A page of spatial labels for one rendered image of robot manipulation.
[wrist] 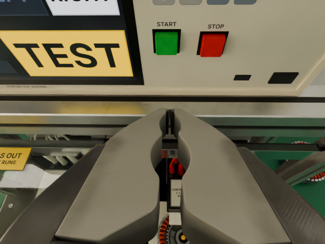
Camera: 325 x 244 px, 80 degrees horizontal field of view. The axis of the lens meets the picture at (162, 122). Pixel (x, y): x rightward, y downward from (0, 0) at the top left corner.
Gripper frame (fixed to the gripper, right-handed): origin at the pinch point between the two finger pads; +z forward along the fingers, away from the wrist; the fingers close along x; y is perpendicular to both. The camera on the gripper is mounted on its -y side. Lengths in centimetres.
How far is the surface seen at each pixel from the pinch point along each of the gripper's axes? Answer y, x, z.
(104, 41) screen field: -2.6, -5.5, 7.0
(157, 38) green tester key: -3.0, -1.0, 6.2
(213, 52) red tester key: -1.9, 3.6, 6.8
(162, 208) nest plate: 36.7, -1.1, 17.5
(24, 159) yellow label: 10.5, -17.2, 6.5
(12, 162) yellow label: 10.7, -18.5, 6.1
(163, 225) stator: 34.9, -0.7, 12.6
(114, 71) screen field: 0.4, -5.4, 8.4
